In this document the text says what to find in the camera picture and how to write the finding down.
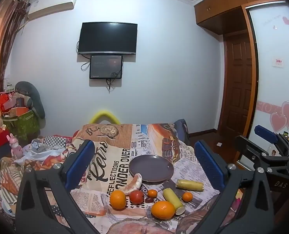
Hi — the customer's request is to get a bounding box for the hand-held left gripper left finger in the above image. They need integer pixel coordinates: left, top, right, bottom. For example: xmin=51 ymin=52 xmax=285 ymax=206
xmin=15 ymin=139 xmax=100 ymax=234

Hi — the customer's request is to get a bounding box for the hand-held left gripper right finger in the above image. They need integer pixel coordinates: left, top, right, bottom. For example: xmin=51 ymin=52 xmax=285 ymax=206
xmin=176 ymin=140 xmax=274 ymax=234

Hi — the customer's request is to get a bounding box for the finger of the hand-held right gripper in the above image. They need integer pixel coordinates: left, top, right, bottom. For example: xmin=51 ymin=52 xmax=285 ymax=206
xmin=234 ymin=135 xmax=289 ymax=174
xmin=254 ymin=125 xmax=289 ymax=154

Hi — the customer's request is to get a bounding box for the large orange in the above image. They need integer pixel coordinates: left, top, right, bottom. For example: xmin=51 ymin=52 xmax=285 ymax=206
xmin=110 ymin=190 xmax=127 ymax=209
xmin=151 ymin=200 xmax=175 ymax=220

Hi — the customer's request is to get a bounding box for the dark purple round plate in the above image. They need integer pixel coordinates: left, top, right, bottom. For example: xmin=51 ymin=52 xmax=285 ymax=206
xmin=129 ymin=154 xmax=174 ymax=183

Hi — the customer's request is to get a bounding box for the peeled pomelo segment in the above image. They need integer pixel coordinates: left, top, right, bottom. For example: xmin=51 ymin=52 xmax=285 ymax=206
xmin=121 ymin=173 xmax=143 ymax=195

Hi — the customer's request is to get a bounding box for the red tomato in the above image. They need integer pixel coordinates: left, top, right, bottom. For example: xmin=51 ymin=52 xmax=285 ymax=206
xmin=129 ymin=190 xmax=145 ymax=203

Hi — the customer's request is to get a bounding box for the black white checkered cloth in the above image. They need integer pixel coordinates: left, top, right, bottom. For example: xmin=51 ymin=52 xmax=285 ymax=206
xmin=43 ymin=136 xmax=73 ymax=149

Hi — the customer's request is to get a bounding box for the newspaper print blanket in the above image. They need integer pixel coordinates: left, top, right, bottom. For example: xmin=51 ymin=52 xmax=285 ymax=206
xmin=0 ymin=122 xmax=245 ymax=234

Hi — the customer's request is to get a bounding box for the dark blue bag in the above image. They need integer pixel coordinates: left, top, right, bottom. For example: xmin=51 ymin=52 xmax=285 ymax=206
xmin=174 ymin=119 xmax=190 ymax=147

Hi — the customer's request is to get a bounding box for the crumpled white blue cloth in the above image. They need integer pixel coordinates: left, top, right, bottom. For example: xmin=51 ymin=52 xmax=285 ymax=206
xmin=13 ymin=139 xmax=62 ymax=166

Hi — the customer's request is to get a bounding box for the white heart-print wardrobe door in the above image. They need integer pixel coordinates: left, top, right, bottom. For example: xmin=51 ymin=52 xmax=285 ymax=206
xmin=247 ymin=0 xmax=289 ymax=170

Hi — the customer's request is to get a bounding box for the brown wooden door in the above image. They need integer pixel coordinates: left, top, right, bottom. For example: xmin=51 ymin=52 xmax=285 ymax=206
xmin=218 ymin=30 xmax=259 ymax=137

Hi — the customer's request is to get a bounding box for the pink bunny toy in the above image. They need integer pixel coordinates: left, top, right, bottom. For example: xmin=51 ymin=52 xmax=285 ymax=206
xmin=6 ymin=134 xmax=23 ymax=159

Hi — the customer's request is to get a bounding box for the grey pillow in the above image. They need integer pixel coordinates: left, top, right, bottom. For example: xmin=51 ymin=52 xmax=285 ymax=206
xmin=14 ymin=81 xmax=46 ymax=119

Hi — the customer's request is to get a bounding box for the small black monitor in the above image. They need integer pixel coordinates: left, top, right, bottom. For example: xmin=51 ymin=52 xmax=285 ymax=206
xmin=89 ymin=55 xmax=123 ymax=80

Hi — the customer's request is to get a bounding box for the red gift bag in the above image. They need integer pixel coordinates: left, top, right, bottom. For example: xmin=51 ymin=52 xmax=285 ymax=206
xmin=0 ymin=93 xmax=16 ymax=111

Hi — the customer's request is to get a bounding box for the brown orange curtain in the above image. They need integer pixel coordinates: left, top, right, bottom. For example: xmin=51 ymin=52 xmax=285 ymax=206
xmin=0 ymin=0 xmax=29 ymax=137

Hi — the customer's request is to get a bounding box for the wooden overhead cabinet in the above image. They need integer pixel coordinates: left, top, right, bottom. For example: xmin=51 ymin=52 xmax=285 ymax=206
xmin=194 ymin=0 xmax=285 ymax=36

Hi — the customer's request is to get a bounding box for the white air conditioner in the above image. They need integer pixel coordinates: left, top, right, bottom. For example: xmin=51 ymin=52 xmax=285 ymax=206
xmin=28 ymin=0 xmax=79 ymax=21

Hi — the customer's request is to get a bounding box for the black wall television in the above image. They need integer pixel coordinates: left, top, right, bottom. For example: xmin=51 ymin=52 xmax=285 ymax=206
xmin=78 ymin=22 xmax=138 ymax=55

